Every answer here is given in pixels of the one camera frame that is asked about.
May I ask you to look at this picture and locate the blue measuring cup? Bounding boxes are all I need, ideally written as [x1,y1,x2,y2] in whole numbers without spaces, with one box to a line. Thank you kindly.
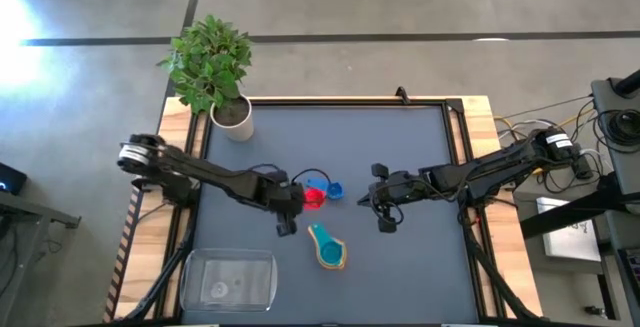
[306,176,346,201]

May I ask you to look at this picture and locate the black cable coil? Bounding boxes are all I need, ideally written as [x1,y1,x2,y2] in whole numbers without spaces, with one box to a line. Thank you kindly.
[597,108,640,154]

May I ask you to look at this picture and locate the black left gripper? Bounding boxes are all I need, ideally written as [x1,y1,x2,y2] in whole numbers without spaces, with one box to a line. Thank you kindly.
[258,170,312,239]

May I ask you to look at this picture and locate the clear plastic container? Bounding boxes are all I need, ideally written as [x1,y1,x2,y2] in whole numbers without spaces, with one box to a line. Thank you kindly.
[178,247,279,313]

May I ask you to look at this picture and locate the white board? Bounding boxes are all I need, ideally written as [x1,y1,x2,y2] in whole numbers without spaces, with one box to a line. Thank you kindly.
[536,195,603,263]

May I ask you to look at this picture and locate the black metal rig frame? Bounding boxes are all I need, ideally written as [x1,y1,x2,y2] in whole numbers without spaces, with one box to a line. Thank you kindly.
[112,95,544,326]

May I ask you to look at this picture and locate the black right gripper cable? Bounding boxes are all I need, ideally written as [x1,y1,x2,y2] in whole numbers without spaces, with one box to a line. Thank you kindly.
[372,199,404,226]

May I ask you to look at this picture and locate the grey equipment stand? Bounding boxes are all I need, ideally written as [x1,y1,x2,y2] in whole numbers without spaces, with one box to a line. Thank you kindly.
[591,69,640,327]

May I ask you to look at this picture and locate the green plant in white pot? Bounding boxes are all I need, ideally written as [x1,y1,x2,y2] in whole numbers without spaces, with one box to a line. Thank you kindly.
[157,14,255,143]

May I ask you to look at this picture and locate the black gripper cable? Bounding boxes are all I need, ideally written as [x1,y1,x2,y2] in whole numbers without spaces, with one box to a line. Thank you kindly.
[372,199,404,226]
[291,167,332,191]

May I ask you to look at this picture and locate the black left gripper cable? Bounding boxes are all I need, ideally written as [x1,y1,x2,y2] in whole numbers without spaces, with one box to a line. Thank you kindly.
[291,167,332,191]

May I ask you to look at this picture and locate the red measuring cup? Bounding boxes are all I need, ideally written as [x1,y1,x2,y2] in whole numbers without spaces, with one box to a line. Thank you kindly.
[302,187,328,212]

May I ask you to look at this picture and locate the black power strip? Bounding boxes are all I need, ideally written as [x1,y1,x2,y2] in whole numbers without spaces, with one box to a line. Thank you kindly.
[569,154,595,181]

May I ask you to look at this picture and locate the grey metal desk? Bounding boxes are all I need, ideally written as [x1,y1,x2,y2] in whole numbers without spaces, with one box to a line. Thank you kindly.
[0,190,82,327]

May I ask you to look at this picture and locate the yellow cable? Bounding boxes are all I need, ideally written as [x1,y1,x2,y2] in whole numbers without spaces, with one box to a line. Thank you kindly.
[494,111,596,176]

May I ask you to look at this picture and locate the teal measuring cup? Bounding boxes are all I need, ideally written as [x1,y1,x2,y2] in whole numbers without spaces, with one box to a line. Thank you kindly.
[308,223,344,267]

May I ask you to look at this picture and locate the black stand beam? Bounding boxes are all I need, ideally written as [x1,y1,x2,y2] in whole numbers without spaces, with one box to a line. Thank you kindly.
[518,171,631,241]

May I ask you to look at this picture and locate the orange measuring cup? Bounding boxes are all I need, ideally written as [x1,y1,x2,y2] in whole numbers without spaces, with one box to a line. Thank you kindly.
[319,239,348,271]

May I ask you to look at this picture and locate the black yellow hazard tape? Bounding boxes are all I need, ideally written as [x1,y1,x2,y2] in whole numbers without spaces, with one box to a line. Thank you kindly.
[102,186,146,323]

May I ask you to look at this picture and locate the white cable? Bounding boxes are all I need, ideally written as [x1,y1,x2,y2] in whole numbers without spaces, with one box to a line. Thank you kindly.
[497,118,551,143]

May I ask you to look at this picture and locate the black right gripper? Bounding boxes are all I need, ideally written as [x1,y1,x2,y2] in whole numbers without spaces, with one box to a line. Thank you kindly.
[357,162,427,234]

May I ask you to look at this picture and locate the black monitor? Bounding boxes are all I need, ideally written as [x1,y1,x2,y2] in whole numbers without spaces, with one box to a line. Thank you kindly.
[0,160,29,197]

